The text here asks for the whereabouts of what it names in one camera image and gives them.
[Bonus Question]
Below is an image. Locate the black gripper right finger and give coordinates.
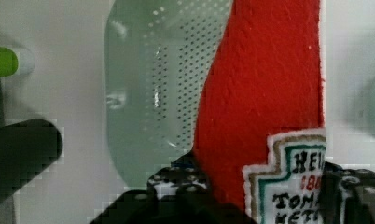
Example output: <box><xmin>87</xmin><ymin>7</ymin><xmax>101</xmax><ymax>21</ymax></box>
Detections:
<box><xmin>319</xmin><ymin>162</ymin><xmax>375</xmax><ymax>224</ymax></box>

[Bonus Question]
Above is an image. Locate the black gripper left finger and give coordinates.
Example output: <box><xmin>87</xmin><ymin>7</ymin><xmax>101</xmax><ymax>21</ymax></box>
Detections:
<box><xmin>90</xmin><ymin>152</ymin><xmax>257</xmax><ymax>224</ymax></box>

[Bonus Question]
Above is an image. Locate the red plush ketchup bottle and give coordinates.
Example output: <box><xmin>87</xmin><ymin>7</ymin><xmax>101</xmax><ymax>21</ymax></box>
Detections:
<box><xmin>193</xmin><ymin>0</ymin><xmax>326</xmax><ymax>224</ymax></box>

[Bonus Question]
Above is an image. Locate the mint green oval strainer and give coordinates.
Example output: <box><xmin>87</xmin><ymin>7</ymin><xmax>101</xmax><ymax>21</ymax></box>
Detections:
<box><xmin>104</xmin><ymin>0</ymin><xmax>233</xmax><ymax>189</ymax></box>

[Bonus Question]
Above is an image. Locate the black pot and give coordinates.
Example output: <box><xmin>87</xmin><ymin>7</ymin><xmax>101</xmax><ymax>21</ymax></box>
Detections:
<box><xmin>0</xmin><ymin>119</ymin><xmax>63</xmax><ymax>204</ymax></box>

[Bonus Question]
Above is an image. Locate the green round toy fruit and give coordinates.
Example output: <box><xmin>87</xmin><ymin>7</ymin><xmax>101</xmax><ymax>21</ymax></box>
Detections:
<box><xmin>0</xmin><ymin>47</ymin><xmax>19</xmax><ymax>77</ymax></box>

